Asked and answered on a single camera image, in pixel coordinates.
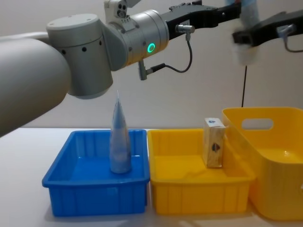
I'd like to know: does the blue-grey squeeze tube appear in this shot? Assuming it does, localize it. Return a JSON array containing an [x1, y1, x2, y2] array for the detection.
[[109, 89, 132, 175], [224, 0, 261, 66]]

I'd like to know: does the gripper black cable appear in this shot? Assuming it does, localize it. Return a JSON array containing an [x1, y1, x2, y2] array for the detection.
[[137, 23, 196, 81], [276, 24, 303, 54]]

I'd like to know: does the wood-print carton box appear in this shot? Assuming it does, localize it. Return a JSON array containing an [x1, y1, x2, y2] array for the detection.
[[203, 117, 226, 169]]

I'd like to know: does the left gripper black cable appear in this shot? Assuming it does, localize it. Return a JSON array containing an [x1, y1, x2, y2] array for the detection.
[[137, 23, 196, 81]]

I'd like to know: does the thin black hanging cord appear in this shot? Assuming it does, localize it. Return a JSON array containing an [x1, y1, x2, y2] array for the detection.
[[241, 65, 248, 108]]

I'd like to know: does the blue plastic bin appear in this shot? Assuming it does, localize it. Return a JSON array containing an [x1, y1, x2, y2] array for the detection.
[[41, 129, 151, 218]]

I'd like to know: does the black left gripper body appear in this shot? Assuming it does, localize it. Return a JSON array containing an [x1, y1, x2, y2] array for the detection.
[[163, 0, 224, 44]]

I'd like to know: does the yellow bin with handle slot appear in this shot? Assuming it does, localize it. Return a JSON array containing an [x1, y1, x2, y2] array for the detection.
[[222, 107, 303, 222]]

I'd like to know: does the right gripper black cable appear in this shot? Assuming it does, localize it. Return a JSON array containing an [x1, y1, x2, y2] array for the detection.
[[276, 24, 303, 54]]

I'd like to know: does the shallow yellow plastic bin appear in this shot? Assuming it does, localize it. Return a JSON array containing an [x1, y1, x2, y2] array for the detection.
[[147, 128, 257, 215]]

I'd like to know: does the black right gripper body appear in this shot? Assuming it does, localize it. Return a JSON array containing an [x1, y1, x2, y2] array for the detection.
[[257, 10, 303, 48]]

